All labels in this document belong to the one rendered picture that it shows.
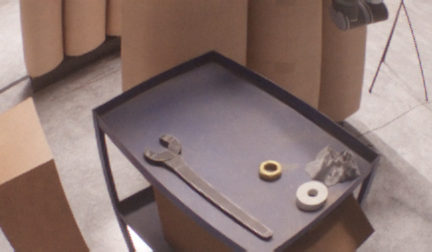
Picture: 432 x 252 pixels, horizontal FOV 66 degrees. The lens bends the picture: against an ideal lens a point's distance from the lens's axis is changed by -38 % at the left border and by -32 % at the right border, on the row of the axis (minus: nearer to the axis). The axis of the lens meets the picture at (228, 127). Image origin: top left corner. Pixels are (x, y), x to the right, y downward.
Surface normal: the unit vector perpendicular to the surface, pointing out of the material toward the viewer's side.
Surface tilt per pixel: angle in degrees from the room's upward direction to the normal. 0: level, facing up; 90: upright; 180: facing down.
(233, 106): 0
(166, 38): 90
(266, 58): 90
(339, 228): 26
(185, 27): 90
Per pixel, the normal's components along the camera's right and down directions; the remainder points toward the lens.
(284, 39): 0.21, 0.59
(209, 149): 0.02, -0.80
